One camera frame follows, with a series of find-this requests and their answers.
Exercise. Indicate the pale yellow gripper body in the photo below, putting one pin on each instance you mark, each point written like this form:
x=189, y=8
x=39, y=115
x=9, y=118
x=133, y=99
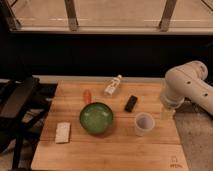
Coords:
x=167, y=113

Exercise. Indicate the white ceramic cup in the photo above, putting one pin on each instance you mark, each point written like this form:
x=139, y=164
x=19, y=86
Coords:
x=143, y=123

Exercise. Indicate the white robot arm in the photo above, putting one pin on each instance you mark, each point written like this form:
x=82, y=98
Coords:
x=187, y=81

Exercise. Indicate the black rectangular block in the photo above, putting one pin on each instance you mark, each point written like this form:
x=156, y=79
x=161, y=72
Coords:
x=130, y=103

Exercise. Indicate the white plastic bottle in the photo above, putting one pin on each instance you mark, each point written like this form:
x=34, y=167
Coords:
x=111, y=88

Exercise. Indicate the green bowl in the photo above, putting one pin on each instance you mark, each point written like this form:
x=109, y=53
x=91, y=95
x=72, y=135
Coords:
x=96, y=117

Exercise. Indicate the orange carrot toy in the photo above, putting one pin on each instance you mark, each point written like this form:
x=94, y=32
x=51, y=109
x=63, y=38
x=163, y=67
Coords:
x=87, y=96

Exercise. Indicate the white sponge block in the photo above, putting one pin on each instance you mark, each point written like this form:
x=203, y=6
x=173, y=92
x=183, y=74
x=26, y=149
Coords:
x=62, y=132

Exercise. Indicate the black chair frame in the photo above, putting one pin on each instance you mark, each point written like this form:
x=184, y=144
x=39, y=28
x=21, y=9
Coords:
x=27, y=94

